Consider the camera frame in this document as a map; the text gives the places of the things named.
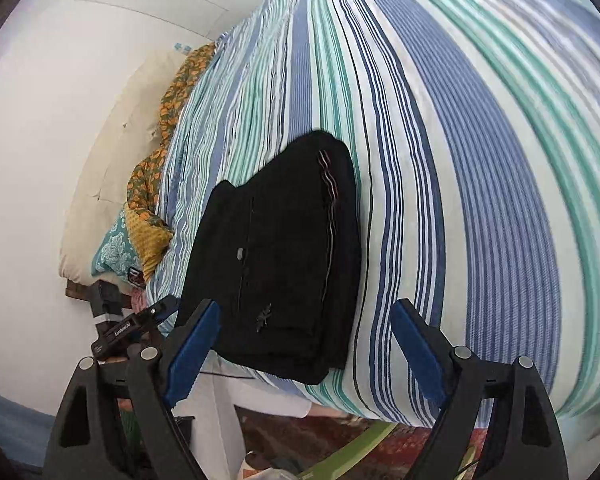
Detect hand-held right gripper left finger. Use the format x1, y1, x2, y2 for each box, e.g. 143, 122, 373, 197
42, 298, 223, 480

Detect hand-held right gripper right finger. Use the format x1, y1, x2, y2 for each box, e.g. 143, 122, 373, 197
390, 298, 568, 480

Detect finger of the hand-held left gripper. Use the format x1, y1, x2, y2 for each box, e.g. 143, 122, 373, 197
135, 294, 181, 332

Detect black pants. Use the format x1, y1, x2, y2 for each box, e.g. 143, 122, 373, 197
174, 130, 363, 386

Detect yellow cloth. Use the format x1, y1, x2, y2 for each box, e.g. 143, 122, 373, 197
125, 205, 175, 281

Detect teal patterned pillow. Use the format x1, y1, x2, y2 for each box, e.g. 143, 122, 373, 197
91, 207, 141, 281

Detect white cloth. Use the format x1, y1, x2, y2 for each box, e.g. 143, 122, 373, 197
195, 374, 312, 471

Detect green plastic object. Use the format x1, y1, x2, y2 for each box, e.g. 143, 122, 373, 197
300, 422, 398, 480

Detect red patterned rug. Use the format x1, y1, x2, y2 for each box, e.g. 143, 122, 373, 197
240, 412, 486, 480

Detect striped bed sheet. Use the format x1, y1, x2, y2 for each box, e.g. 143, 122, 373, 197
145, 0, 600, 428

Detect orange floral cloth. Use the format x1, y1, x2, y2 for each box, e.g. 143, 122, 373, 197
126, 42, 218, 221

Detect wooden bed frame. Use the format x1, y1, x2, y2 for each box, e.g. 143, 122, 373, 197
65, 277, 98, 306

